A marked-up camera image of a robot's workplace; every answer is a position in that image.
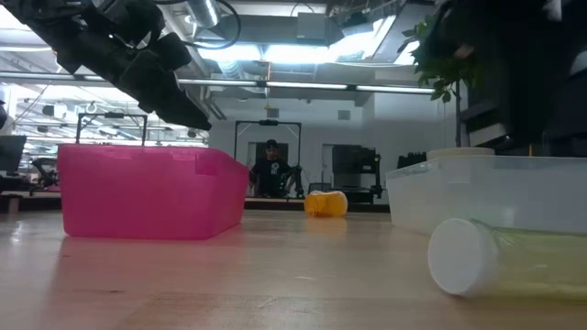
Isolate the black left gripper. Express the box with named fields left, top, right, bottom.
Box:
left=86, top=0, right=213, bottom=132

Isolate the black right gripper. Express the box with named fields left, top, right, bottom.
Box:
left=471, top=27, right=587, bottom=146

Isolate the orange pill bottle white cap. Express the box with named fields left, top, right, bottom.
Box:
left=304, top=190, right=349, bottom=218

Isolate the pink translucent plastic bin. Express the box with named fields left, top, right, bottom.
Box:
left=57, top=143, right=251, bottom=242

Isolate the clear plastic bin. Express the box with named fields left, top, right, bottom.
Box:
left=385, top=154, right=587, bottom=236

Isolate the yellow pill bottle white cap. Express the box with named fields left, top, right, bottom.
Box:
left=426, top=217, right=587, bottom=302

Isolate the white-edged black shelf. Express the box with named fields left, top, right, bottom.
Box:
left=462, top=82, right=510, bottom=150

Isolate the green leafy plant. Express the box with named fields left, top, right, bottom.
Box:
left=401, top=13, right=481, bottom=149

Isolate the person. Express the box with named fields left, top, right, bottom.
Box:
left=249, top=138, right=294, bottom=198

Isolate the long ceiling light bar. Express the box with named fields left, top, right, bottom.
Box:
left=176, top=76, right=436, bottom=95

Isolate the black background equipment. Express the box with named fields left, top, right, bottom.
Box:
left=396, top=150, right=428, bottom=170

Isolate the grey ceiling unit box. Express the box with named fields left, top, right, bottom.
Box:
left=295, top=12, right=330, bottom=41

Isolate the black equipment rack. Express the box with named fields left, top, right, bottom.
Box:
left=330, top=144, right=384, bottom=204

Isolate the black monitor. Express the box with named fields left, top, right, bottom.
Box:
left=0, top=134, right=28, bottom=174

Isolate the black rectangular station frame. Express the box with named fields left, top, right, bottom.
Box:
left=233, top=119, right=303, bottom=198

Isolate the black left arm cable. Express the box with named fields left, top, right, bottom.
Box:
left=155, top=0, right=243, bottom=51

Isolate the silver ventilation duct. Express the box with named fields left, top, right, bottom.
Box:
left=185, top=0, right=222, bottom=28

